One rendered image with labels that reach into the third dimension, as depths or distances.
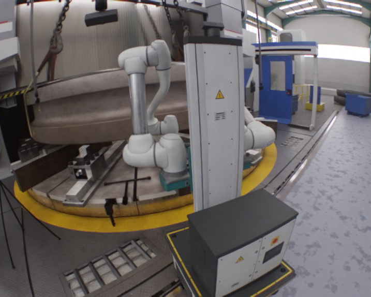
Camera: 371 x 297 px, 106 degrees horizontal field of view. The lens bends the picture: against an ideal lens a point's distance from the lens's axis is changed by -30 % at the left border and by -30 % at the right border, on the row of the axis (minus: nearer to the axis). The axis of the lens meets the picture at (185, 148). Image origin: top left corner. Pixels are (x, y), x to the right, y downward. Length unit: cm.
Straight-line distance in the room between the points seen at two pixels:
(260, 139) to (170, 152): 64
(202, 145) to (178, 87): 178
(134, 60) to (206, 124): 57
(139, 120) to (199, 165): 44
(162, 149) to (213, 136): 30
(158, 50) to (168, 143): 55
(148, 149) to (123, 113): 151
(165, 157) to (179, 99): 172
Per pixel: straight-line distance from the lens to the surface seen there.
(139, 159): 122
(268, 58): 717
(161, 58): 123
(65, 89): 284
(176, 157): 118
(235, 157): 126
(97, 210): 267
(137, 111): 121
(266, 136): 147
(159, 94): 135
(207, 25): 113
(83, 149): 271
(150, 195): 239
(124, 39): 590
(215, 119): 111
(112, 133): 263
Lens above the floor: 157
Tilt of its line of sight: 20 degrees down
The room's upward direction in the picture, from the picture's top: 4 degrees counter-clockwise
